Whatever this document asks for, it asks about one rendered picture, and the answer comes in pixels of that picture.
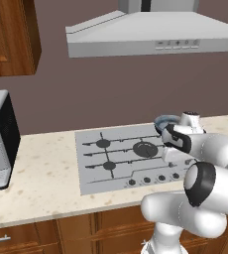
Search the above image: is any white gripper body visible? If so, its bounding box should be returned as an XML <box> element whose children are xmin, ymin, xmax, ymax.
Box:
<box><xmin>161</xmin><ymin>146</ymin><xmax>193</xmax><ymax>166</ymax></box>

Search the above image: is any blue-grey pan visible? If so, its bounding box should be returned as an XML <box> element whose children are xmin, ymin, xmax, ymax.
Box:
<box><xmin>153</xmin><ymin>114</ymin><xmax>183</xmax><ymax>135</ymax></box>

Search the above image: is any grey gas hob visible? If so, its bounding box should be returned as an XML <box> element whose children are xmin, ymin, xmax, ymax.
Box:
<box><xmin>73</xmin><ymin>122</ymin><xmax>200</xmax><ymax>196</ymax></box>

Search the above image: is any narrow brown cabinet panel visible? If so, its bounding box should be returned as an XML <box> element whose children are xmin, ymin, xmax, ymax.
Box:
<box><xmin>57</xmin><ymin>212</ymin><xmax>98</xmax><ymax>254</ymax></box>

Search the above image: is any grey range hood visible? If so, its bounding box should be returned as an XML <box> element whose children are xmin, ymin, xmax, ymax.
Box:
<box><xmin>64</xmin><ymin>0</ymin><xmax>228</xmax><ymax>60</ymax></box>

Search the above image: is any brown wooden drawer front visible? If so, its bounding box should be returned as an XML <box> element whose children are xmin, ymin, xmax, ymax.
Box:
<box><xmin>0</xmin><ymin>218</ymin><xmax>60</xmax><ymax>254</ymax></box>

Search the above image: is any brown wooden wall cabinet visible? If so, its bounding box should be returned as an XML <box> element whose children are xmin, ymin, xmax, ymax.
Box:
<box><xmin>0</xmin><ymin>0</ymin><xmax>43</xmax><ymax>78</ymax></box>

